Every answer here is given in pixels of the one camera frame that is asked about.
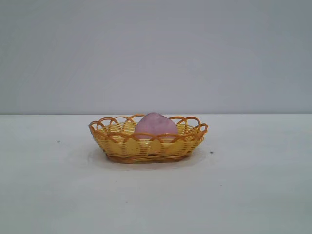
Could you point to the pink peach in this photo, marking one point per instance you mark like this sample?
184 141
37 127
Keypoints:
156 124

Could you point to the yellow woven wicker basket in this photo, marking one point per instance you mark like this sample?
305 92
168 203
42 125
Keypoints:
131 146

